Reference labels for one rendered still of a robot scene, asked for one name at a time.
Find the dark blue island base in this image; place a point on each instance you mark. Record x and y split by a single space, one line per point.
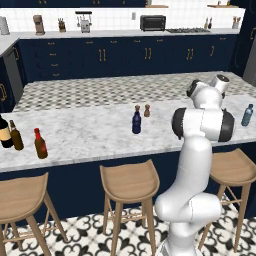
76 190

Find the knife block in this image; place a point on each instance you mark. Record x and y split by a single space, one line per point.
62 26

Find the small brown shaker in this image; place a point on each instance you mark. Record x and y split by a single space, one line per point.
147 111
137 107

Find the wooden wall shelf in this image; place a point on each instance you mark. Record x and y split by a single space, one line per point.
156 6
218 6

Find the brown bottle red cap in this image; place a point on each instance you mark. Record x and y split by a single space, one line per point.
41 146

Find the black toaster oven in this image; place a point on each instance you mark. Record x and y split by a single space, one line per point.
152 23

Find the light blue plastic bottle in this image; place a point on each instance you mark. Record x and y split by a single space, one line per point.
247 116

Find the dark blue base cupboards run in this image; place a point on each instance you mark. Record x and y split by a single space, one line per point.
126 56

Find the dark blue wall cupboards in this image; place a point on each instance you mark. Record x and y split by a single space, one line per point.
66 2

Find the grey dishwasher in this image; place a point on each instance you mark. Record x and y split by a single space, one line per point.
13 76

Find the utensil pot with tools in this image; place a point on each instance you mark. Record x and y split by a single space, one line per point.
236 23

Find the wooden bar stool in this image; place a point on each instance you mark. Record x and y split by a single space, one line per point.
20 196
130 181
233 168

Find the black gas hob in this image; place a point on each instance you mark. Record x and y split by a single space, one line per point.
188 30

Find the grey wall socket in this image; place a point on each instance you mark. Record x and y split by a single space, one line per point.
133 16

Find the dark blue bottle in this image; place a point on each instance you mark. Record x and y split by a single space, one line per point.
136 123

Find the brown glass bottle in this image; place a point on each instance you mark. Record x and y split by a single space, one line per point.
16 138

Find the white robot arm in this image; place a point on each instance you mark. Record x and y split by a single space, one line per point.
196 173

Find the dark wine bottle cream label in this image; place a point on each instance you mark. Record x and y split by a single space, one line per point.
4 133

